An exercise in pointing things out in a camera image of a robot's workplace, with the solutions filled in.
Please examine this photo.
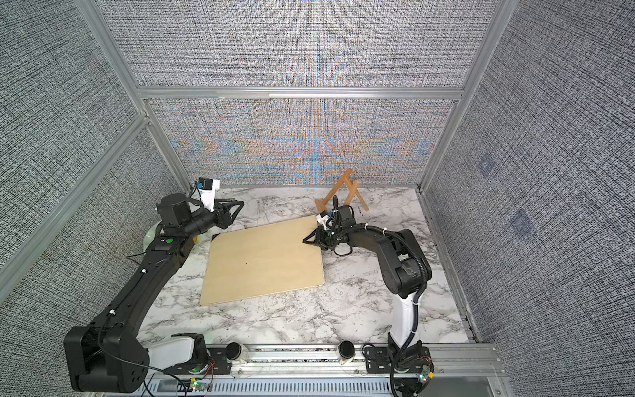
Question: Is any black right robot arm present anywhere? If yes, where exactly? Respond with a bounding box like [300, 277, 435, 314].
[303, 205, 433, 373]

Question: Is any silver knob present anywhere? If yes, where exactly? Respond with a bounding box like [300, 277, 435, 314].
[337, 341, 356, 365]
[225, 342, 249, 364]

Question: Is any light wooden board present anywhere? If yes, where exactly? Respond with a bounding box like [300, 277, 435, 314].
[199, 216, 325, 306]

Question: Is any green plate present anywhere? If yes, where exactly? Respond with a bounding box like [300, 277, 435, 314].
[142, 223, 210, 251]

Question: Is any right silver knob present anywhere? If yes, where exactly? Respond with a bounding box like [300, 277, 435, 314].
[337, 341, 356, 365]

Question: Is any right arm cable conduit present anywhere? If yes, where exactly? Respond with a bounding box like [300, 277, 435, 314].
[329, 194, 433, 397]

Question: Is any green circuit board left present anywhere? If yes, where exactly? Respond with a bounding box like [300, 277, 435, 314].
[190, 378, 209, 393]

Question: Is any green circuit board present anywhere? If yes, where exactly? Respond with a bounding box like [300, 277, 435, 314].
[418, 367, 434, 385]
[190, 378, 209, 393]

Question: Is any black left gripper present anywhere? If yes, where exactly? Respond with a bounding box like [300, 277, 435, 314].
[183, 198, 244, 240]

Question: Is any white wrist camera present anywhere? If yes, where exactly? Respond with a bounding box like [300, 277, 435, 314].
[316, 210, 337, 231]
[196, 177, 220, 212]

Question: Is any green circuit board right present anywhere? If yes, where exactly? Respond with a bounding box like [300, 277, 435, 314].
[418, 367, 434, 385]

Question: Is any aluminium enclosure frame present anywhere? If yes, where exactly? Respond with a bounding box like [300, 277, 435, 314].
[1, 1, 519, 300]

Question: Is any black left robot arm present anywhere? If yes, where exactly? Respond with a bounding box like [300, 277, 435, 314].
[64, 193, 245, 393]

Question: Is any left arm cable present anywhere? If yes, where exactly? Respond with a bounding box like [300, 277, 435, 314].
[96, 250, 217, 397]

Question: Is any aluminium front rail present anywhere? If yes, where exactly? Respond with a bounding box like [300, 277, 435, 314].
[134, 343, 514, 396]

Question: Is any left silver knob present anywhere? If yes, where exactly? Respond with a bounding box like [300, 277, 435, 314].
[225, 342, 249, 364]

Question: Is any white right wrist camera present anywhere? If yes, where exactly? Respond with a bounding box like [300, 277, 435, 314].
[316, 210, 337, 231]

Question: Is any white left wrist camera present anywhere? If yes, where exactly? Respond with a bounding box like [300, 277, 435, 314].
[196, 177, 220, 212]

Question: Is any small wooden easel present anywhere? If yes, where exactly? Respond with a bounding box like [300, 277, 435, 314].
[314, 168, 370, 214]

